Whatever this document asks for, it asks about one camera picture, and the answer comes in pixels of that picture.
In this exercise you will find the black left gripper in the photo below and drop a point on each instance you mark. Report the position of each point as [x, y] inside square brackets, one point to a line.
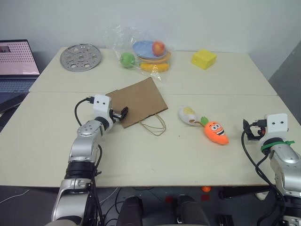
[115, 115]

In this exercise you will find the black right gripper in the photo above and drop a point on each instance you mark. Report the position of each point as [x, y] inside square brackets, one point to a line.
[256, 130]

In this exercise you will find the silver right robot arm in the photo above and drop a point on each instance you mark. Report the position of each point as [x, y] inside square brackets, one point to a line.
[285, 169]

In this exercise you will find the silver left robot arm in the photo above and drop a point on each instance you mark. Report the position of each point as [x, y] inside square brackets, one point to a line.
[82, 150]

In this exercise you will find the brown paper bag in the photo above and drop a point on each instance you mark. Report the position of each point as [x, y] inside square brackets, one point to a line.
[138, 101]

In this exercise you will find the clear plastic bag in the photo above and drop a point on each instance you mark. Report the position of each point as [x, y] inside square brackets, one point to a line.
[141, 47]

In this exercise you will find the orange carrot plush toy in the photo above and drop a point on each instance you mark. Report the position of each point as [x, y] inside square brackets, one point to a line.
[216, 131]

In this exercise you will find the green toy apple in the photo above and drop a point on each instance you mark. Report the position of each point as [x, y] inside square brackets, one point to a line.
[127, 59]

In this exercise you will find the yellow toy banana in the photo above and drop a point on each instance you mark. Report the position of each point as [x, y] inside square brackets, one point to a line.
[154, 67]

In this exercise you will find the white plush toy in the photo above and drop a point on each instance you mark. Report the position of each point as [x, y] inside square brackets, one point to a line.
[187, 114]

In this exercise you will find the orange plate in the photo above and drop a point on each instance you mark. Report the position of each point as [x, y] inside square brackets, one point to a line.
[156, 59]

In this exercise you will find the blue plate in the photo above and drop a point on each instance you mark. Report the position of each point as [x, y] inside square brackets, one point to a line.
[145, 49]

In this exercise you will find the perforated round metal plate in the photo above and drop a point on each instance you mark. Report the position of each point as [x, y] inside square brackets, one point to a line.
[80, 56]

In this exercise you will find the small orange ball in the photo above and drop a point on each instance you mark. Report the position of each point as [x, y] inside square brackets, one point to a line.
[206, 188]

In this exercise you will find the red toy apple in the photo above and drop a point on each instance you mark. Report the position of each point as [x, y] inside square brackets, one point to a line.
[158, 48]

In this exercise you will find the yellow cheese block toy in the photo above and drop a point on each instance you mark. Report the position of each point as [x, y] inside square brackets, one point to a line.
[203, 58]

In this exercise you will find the dark rounded shape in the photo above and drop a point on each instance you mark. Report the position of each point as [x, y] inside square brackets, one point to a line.
[130, 210]
[190, 210]

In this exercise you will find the open laptop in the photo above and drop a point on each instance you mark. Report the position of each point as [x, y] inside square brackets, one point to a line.
[14, 68]

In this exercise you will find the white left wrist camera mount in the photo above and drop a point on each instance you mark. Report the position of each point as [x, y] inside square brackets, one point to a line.
[101, 104]

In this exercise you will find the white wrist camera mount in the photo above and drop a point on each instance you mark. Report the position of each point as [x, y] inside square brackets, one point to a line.
[277, 126]
[101, 104]

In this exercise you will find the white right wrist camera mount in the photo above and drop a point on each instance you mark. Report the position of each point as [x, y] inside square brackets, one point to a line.
[277, 126]

